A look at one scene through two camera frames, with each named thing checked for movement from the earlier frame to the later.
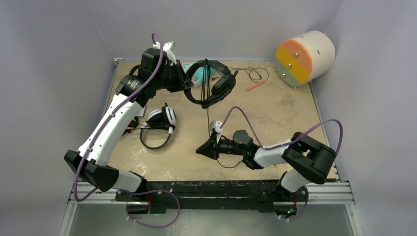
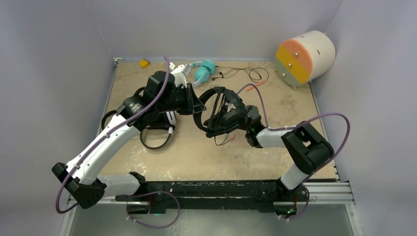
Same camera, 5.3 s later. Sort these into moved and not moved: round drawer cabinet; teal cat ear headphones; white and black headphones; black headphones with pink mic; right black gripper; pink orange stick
Moved: right black gripper; black headphones with pink mic
Not moved: teal cat ear headphones; round drawer cabinet; pink orange stick; white and black headphones
